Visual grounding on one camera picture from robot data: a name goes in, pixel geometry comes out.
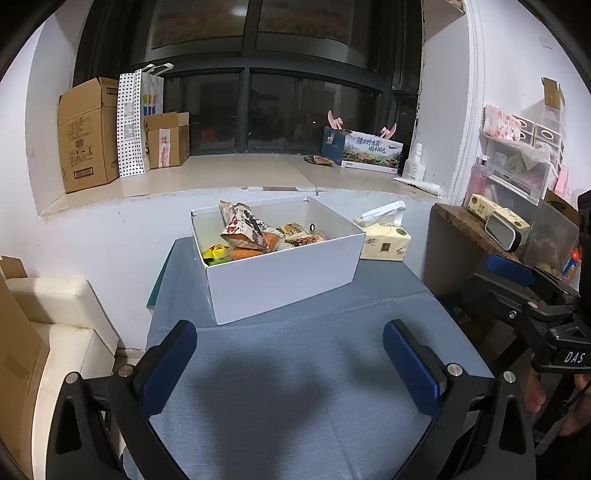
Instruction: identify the small open cardboard box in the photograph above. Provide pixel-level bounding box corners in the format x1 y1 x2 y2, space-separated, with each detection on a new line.
144 112 190 169

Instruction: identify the orange sausage packet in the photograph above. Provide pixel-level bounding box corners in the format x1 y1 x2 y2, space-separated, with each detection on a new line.
228 247 269 262

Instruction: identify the white cardboard box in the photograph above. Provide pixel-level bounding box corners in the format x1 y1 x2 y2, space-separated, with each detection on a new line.
190 194 367 325

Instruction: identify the pink floral pouch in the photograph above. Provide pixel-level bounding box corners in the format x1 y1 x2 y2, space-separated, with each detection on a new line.
482 104 525 139

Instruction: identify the blue tablecloth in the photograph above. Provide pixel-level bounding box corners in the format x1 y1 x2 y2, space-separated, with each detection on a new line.
145 237 495 480

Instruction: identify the wooden side table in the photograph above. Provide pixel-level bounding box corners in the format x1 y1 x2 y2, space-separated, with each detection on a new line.
431 203 546 315

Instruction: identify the clear plastic container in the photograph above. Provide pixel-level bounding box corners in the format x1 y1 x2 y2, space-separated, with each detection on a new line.
524 199 580 274

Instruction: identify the tiny cardboard box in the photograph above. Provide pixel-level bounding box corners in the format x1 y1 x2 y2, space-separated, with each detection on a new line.
541 77 565 110

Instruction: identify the white plastic bottle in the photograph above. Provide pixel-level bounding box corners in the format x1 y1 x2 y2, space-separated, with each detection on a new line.
403 143 426 181

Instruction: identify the orange white illustrated snack packet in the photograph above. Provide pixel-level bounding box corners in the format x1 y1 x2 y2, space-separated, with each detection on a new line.
218 200 278 252

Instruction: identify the white alarm clock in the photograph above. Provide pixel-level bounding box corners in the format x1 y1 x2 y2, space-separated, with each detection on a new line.
485 215 522 252

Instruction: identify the person's right hand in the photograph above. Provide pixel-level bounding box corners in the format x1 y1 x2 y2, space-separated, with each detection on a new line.
525 370 549 414

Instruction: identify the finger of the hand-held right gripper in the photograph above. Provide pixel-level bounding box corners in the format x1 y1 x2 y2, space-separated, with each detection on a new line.
462 273 548 324
486 254 578 305

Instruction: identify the clear drawer organizer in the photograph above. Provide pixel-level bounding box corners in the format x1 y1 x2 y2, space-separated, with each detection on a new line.
468 107 566 206

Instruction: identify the polka dot paper bag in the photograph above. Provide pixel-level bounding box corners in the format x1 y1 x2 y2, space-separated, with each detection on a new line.
117 63 175 178

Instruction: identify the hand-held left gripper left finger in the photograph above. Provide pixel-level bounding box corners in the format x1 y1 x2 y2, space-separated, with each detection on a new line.
46 319 199 480

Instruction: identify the flat brown cardboard sheet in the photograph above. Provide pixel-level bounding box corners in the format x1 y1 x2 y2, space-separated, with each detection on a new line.
0 256 50 462

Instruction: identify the white leather sofa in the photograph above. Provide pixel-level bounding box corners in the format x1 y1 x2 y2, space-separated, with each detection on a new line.
0 277 119 467

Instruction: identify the large brown cardboard box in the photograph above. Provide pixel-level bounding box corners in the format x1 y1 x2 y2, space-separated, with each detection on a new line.
58 77 122 193

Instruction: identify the dark blue box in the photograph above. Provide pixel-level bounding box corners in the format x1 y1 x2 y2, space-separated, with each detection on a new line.
322 127 347 162

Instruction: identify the yellow green tissue pack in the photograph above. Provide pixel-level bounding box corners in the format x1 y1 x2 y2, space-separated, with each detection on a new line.
466 194 531 232

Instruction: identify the cream tissue pack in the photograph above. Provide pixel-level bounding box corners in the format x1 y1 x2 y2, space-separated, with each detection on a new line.
353 200 411 261

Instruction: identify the landscape printed box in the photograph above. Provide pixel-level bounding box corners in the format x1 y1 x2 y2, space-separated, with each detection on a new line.
342 130 404 172

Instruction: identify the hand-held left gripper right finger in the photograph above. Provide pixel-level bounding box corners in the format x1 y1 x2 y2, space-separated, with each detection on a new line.
382 318 536 480

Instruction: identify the small beige cartoon snack packet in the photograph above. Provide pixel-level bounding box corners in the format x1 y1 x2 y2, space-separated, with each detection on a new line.
279 223 327 246

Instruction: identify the white tube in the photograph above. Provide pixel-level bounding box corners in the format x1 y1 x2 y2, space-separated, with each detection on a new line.
392 176 441 195

